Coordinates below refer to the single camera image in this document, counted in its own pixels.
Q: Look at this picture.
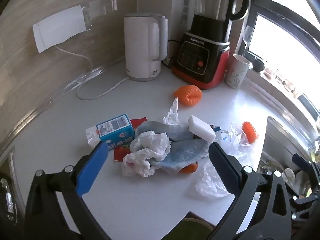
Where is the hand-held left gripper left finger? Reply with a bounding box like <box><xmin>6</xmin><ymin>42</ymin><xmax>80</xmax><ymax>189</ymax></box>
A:
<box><xmin>24</xmin><ymin>142</ymin><xmax>112</xmax><ymax>240</ymax></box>

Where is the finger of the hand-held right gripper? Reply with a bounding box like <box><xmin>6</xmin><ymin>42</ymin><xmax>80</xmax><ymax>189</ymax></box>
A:
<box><xmin>287</xmin><ymin>190</ymin><xmax>318</xmax><ymax>221</ymax></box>
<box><xmin>292</xmin><ymin>153</ymin><xmax>320</xmax><ymax>193</ymax></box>

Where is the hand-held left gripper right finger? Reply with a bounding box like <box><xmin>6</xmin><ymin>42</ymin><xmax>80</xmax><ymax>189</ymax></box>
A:
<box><xmin>207</xmin><ymin>142</ymin><xmax>294</xmax><ymax>240</ymax></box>

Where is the clear plastic bag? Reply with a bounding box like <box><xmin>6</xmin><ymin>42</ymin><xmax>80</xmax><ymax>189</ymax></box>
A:
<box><xmin>195</xmin><ymin>155</ymin><xmax>242</xmax><ymax>198</ymax></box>
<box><xmin>217</xmin><ymin>122</ymin><xmax>256</xmax><ymax>160</ymax></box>

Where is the white paper wrapper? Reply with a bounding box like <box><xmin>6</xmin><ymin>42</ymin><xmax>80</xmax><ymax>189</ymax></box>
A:
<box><xmin>85</xmin><ymin>127</ymin><xmax>101</xmax><ymax>148</ymax></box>

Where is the orange tangerine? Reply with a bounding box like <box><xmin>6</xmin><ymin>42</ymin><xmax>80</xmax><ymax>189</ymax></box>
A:
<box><xmin>180</xmin><ymin>162</ymin><xmax>198</xmax><ymax>174</ymax></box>

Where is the red snack wrapper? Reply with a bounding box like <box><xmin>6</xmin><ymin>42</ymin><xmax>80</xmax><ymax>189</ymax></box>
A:
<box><xmin>114</xmin><ymin>117</ymin><xmax>148</xmax><ymax>163</ymax></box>

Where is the small blue white packet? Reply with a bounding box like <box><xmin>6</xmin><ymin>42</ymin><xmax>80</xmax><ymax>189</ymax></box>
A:
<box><xmin>211</xmin><ymin>124</ymin><xmax>228</xmax><ymax>140</ymax></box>

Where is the blue paper towel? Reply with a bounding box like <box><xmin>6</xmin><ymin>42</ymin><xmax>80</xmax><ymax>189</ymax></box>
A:
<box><xmin>134</xmin><ymin>121</ymin><xmax>210</xmax><ymax>175</ymax></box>

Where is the blue drink carton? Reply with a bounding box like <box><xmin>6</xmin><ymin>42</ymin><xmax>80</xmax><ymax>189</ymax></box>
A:
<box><xmin>96</xmin><ymin>114</ymin><xmax>135</xmax><ymax>150</ymax></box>

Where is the small orange foam fruit net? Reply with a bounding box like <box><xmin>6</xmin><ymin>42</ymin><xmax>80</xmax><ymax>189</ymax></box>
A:
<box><xmin>242</xmin><ymin>121</ymin><xmax>259</xmax><ymax>144</ymax></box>

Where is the white sponge block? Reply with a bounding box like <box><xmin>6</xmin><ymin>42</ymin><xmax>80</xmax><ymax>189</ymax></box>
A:
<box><xmin>188</xmin><ymin>115</ymin><xmax>217</xmax><ymax>143</ymax></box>

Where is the white tissue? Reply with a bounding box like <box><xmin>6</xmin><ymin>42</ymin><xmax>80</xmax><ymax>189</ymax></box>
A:
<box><xmin>122</xmin><ymin>131</ymin><xmax>172</xmax><ymax>178</ymax></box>

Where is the green trash bin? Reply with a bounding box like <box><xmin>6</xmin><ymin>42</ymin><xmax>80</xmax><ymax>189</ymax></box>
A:
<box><xmin>172</xmin><ymin>217</ymin><xmax>215</xmax><ymax>240</ymax></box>

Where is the white plastic bag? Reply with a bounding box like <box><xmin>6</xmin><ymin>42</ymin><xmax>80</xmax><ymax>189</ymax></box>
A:
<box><xmin>163</xmin><ymin>97</ymin><xmax>182</xmax><ymax>125</ymax></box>

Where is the large orange foam fruit net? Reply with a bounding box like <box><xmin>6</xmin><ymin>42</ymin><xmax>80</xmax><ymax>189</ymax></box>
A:
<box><xmin>174</xmin><ymin>85</ymin><xmax>202</xmax><ymax>106</ymax></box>

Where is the white plate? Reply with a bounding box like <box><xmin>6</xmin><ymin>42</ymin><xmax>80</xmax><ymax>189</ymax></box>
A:
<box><xmin>284</xmin><ymin>167</ymin><xmax>296</xmax><ymax>188</ymax></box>

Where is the steel sink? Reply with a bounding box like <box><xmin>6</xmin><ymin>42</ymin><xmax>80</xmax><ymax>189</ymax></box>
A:
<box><xmin>260</xmin><ymin>116</ymin><xmax>320</xmax><ymax>205</ymax></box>

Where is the row of small glass jars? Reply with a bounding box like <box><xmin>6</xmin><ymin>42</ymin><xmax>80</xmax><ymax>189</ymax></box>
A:
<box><xmin>260</xmin><ymin>67</ymin><xmax>302</xmax><ymax>98</ymax></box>

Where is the dark glossy appliance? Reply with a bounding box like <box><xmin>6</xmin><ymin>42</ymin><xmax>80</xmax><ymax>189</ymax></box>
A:
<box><xmin>0</xmin><ymin>150</ymin><xmax>18</xmax><ymax>228</ymax></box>

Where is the white patterned cup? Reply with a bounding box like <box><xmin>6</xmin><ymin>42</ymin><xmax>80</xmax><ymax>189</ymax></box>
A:
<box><xmin>224</xmin><ymin>54</ymin><xmax>250</xmax><ymax>89</ymax></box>

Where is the small black bowl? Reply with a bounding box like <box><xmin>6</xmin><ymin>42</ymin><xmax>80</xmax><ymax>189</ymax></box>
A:
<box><xmin>253</xmin><ymin>57</ymin><xmax>265</xmax><ymax>72</ymax></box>

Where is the red black blender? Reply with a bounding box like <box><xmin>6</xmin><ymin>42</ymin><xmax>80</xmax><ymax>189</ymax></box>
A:
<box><xmin>172</xmin><ymin>0</ymin><xmax>249</xmax><ymax>90</ymax></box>

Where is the white electric kettle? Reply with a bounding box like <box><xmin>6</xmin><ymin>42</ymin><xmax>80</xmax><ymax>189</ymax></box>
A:
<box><xmin>124</xmin><ymin>13</ymin><xmax>168</xmax><ymax>82</ymax></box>

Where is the clear wine glass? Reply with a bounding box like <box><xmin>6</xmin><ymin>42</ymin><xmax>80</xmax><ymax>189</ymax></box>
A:
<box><xmin>242</xmin><ymin>25</ymin><xmax>255</xmax><ymax>55</ymax></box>

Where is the white power cable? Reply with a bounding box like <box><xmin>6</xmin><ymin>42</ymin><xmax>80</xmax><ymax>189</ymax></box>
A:
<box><xmin>55</xmin><ymin>44</ymin><xmax>130</xmax><ymax>100</ymax></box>

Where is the black power cable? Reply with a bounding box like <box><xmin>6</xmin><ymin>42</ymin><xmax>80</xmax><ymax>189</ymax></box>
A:
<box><xmin>167</xmin><ymin>39</ymin><xmax>185</xmax><ymax>68</ymax></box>

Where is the white wall socket cover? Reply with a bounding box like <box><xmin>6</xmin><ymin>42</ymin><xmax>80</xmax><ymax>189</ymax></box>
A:
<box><xmin>32</xmin><ymin>5</ymin><xmax>87</xmax><ymax>54</ymax></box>

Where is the dark window frame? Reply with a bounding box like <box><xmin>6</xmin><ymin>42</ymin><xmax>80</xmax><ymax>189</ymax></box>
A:
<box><xmin>250</xmin><ymin>0</ymin><xmax>320</xmax><ymax>120</ymax></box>

